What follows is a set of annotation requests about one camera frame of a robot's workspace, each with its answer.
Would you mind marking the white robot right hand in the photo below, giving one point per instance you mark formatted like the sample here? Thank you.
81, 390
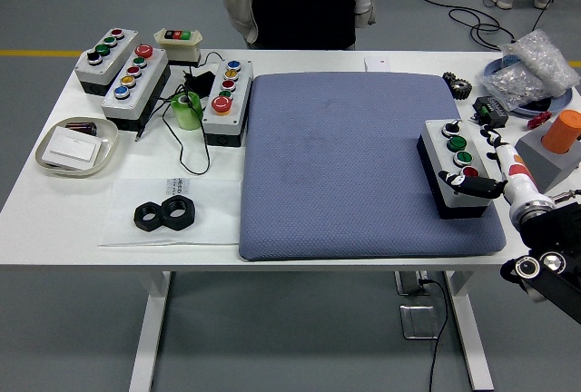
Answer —
515, 172

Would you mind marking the grey button box with selector knob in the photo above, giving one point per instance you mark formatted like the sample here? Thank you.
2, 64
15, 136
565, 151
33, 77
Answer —
447, 156

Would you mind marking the short five-button box, red mushroom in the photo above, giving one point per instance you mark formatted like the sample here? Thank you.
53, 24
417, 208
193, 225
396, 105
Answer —
222, 126

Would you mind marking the long five-button box, red mushroom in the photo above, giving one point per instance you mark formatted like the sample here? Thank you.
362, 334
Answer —
136, 97

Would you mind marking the grey four-button control box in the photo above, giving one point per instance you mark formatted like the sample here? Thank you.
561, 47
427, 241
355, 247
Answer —
97, 72

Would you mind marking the grey block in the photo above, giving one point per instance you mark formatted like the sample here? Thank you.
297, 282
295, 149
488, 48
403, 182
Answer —
540, 158

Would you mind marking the small red part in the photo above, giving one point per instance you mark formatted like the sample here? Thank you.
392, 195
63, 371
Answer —
540, 120

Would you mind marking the orange cylinder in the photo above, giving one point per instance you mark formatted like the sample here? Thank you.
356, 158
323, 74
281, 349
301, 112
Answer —
563, 133

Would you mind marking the black and green terminal module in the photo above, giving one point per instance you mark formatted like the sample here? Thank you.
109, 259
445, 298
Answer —
488, 110

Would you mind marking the blue and white plate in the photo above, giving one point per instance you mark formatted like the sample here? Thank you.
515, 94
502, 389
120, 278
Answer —
560, 101

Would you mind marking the bag of silver parts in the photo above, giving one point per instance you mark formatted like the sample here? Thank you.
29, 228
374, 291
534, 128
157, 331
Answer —
510, 83

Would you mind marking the black metal gear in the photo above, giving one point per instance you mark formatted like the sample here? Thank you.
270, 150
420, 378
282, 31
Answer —
459, 88

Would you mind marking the bubble wrap bag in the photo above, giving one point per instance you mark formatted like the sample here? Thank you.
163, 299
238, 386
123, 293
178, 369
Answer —
544, 58

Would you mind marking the white table leg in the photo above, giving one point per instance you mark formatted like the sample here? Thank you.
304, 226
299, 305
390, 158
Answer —
147, 333
474, 333

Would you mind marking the blue-grey padded mat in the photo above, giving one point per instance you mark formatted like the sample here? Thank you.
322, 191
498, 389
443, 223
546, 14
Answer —
345, 160

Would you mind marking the metal floor outlet box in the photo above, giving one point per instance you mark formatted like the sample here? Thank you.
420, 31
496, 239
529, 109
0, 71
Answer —
417, 321

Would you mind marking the clear plastic bag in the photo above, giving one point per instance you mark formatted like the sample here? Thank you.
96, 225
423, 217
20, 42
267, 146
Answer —
213, 215

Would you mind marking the black power adapter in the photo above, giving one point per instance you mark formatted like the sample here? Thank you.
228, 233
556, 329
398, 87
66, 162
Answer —
202, 81

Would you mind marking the black hex nut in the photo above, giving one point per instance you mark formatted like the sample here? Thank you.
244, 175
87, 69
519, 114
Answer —
141, 222
188, 217

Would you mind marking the green tape roll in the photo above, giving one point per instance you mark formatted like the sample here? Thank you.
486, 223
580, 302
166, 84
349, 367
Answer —
187, 113

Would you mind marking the beige shallow tray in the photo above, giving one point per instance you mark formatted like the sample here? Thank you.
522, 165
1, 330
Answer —
106, 131

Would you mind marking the dark small box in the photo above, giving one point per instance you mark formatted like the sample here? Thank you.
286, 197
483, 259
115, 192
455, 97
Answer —
81, 128

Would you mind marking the yellow floor tape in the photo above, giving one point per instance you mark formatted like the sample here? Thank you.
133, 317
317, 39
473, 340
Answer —
36, 53

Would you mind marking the cream three-button switch box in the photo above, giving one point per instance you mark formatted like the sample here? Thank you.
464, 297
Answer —
181, 49

